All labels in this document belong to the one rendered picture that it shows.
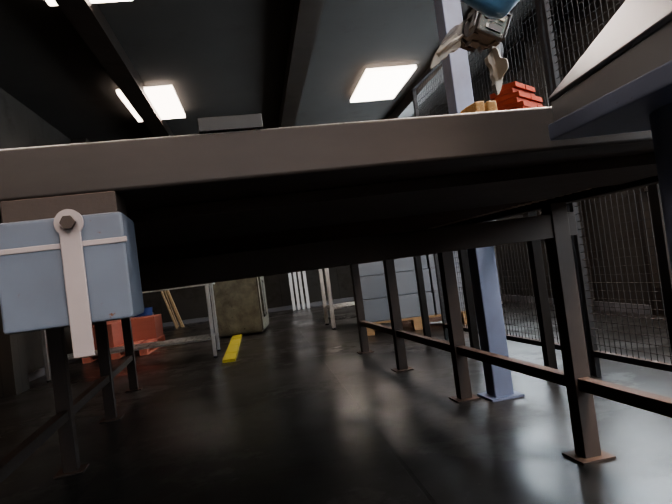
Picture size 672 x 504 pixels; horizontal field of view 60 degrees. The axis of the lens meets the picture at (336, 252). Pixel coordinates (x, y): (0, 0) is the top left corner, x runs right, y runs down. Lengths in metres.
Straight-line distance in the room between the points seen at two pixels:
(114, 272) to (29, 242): 0.09
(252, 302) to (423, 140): 7.08
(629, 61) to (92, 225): 0.58
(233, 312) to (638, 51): 7.38
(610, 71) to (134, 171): 0.52
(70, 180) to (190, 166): 0.13
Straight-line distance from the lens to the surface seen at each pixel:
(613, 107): 0.63
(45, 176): 0.74
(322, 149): 0.73
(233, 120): 0.73
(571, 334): 2.11
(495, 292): 2.99
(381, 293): 6.03
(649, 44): 0.63
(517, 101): 1.87
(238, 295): 7.80
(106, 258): 0.70
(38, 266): 0.71
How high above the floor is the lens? 0.74
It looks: 1 degrees up
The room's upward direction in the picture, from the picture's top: 7 degrees counter-clockwise
